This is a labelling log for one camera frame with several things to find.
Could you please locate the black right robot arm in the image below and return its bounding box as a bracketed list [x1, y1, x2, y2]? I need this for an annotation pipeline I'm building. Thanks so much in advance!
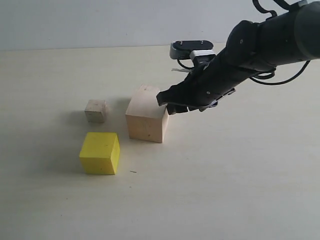
[156, 0, 320, 115]

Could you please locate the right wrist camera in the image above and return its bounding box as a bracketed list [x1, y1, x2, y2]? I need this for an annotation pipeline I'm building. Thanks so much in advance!
[169, 40, 216, 71]

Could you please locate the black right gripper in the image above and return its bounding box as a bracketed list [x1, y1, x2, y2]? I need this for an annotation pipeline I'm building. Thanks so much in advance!
[156, 20, 276, 115]

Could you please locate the large natural wooden cube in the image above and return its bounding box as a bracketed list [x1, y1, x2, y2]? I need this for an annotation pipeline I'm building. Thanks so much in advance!
[125, 84, 169, 143]

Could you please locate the yellow wooden cube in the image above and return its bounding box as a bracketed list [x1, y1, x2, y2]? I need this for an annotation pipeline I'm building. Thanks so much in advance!
[79, 132, 120, 175]

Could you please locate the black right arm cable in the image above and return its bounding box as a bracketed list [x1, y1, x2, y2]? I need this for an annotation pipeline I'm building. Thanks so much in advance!
[249, 59, 312, 86]

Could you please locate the small wooden cube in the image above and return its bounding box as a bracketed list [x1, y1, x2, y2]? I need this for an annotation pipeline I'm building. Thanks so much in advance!
[84, 99, 108, 124]

